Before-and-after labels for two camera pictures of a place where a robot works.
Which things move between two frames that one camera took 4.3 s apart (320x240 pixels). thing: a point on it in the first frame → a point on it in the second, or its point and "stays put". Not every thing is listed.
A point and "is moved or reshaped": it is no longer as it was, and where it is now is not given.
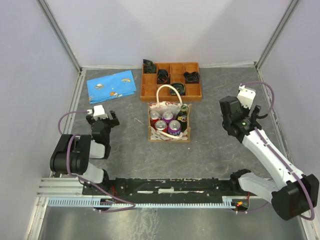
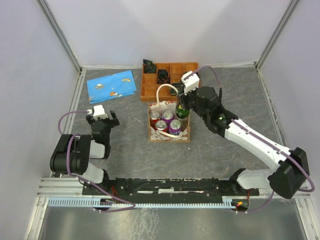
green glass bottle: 182,116 is moved or reshaped
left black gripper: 112,123 stays put
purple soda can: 167,116 stays put
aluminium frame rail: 62,187 stays put
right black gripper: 255,112 → 184,100
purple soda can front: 174,128 stays put
